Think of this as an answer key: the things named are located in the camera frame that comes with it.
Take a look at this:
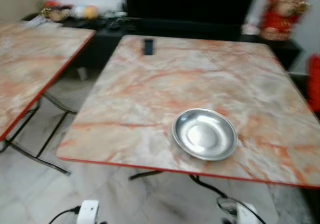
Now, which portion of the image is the red cushion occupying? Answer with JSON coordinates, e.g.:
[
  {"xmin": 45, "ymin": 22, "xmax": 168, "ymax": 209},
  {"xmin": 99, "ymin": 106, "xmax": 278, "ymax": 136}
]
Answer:
[{"xmin": 307, "ymin": 54, "xmax": 320, "ymax": 114}]

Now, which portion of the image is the red gold laughing statue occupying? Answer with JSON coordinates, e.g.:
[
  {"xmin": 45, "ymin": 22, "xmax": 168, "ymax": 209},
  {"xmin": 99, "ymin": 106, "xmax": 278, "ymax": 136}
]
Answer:
[{"xmin": 259, "ymin": 0, "xmax": 310, "ymax": 41}]

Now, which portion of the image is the white tissue box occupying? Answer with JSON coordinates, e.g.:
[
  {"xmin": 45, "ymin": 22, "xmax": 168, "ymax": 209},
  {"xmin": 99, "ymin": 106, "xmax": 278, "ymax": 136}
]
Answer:
[{"xmin": 242, "ymin": 23, "xmax": 259, "ymax": 36}]

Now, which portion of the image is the round steel plate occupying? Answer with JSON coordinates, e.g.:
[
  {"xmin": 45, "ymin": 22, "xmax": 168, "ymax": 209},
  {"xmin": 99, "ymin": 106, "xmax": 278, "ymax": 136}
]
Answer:
[{"xmin": 172, "ymin": 108, "xmax": 239, "ymax": 161}]

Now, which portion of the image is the black tv console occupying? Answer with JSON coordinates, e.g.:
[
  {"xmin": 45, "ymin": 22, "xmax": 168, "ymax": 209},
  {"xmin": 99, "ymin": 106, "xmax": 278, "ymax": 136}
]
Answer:
[{"xmin": 22, "ymin": 15, "xmax": 304, "ymax": 70}]

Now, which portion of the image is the black television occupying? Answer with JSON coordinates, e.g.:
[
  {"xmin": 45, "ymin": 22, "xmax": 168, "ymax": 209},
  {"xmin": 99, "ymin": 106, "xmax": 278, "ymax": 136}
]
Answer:
[{"xmin": 124, "ymin": 0, "xmax": 261, "ymax": 25}]

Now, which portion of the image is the black phone stand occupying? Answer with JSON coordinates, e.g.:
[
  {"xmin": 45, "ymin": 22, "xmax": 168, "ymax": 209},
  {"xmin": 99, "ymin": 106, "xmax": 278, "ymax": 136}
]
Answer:
[{"xmin": 143, "ymin": 39, "xmax": 155, "ymax": 56}]

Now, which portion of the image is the yellow red round plush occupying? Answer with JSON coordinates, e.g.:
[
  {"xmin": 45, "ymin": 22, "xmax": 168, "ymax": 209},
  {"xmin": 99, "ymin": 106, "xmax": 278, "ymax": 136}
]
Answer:
[{"xmin": 83, "ymin": 5, "xmax": 99, "ymax": 20}]

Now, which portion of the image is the white round plush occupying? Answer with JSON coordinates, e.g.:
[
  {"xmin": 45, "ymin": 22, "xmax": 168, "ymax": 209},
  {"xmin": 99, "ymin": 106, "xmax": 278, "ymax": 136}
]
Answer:
[{"xmin": 72, "ymin": 5, "xmax": 86, "ymax": 19}]

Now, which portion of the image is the red lid snack jar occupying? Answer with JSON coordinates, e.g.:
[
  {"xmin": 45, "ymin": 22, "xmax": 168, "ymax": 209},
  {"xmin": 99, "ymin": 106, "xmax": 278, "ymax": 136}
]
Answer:
[{"xmin": 41, "ymin": 0, "xmax": 63, "ymax": 22}]

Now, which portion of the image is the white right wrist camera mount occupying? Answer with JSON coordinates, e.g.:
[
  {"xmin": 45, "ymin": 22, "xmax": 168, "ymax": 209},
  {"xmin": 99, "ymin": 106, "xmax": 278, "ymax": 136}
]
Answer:
[{"xmin": 235, "ymin": 202, "xmax": 259, "ymax": 224}]

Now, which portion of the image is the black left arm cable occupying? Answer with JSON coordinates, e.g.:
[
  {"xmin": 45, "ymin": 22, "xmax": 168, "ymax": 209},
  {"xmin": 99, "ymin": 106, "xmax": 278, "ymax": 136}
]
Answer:
[{"xmin": 48, "ymin": 206, "xmax": 81, "ymax": 224}]

